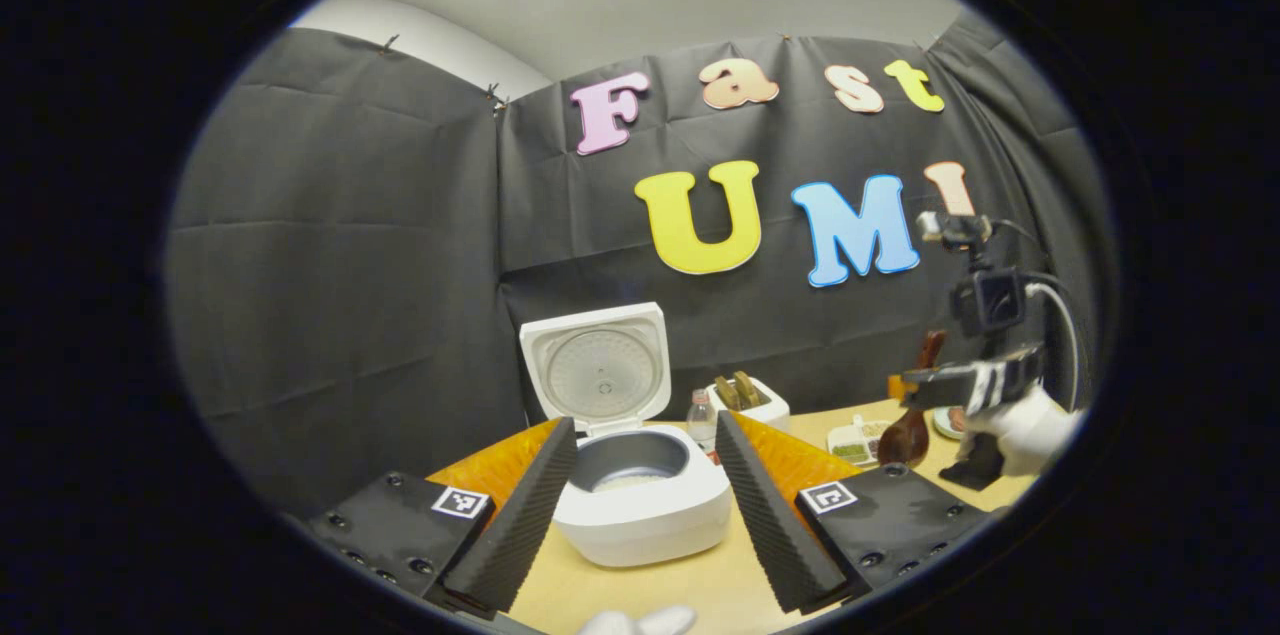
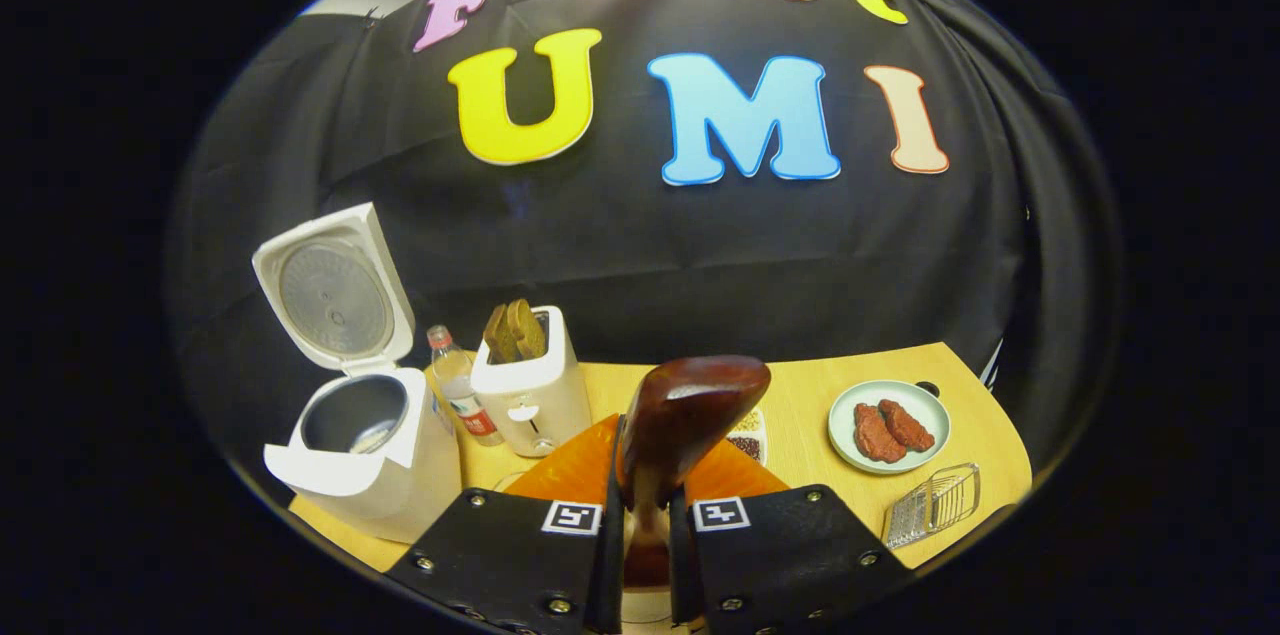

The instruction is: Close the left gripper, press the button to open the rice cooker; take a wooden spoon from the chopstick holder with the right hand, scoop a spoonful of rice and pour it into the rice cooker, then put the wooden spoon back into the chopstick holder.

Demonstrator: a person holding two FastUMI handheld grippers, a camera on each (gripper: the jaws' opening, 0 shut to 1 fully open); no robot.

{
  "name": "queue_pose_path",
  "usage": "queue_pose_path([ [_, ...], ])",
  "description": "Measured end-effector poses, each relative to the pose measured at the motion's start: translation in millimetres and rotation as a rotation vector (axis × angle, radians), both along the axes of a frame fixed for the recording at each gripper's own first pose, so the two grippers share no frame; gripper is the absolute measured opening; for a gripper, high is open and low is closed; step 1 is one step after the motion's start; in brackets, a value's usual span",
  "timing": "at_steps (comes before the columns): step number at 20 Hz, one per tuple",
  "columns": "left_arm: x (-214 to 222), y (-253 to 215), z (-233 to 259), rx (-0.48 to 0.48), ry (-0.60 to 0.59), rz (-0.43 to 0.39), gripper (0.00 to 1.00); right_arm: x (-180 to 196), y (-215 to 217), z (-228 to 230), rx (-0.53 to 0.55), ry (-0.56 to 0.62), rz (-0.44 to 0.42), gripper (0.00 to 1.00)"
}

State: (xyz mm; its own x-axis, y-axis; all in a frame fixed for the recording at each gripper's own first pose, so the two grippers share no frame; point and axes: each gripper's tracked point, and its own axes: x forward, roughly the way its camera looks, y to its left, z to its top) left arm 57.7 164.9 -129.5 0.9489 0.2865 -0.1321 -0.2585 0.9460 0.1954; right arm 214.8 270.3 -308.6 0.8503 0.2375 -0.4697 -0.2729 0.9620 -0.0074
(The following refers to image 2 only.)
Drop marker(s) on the pale green plate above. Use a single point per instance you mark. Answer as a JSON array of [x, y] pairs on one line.
[[915, 410]]

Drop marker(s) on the white divided grain dish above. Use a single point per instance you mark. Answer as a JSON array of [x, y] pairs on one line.
[[748, 443]]

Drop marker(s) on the black backdrop cloth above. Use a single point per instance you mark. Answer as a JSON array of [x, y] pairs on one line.
[[650, 245]]

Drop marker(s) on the red meat piece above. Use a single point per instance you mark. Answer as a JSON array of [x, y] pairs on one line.
[[908, 425], [875, 435]]

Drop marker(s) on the clear plastic water bottle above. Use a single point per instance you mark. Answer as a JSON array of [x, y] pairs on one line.
[[462, 395]]

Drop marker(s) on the white toaster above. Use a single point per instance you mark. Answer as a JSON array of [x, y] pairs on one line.
[[535, 405]]

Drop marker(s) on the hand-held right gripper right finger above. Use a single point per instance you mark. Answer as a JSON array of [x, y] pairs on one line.
[[682, 555]]

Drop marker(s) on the brown wooden spoon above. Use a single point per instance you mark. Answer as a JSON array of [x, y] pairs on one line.
[[690, 410]]

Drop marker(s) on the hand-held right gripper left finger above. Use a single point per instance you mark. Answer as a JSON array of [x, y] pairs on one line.
[[608, 565]]

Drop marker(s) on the white rice cooker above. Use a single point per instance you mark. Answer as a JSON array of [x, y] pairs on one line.
[[390, 485]]

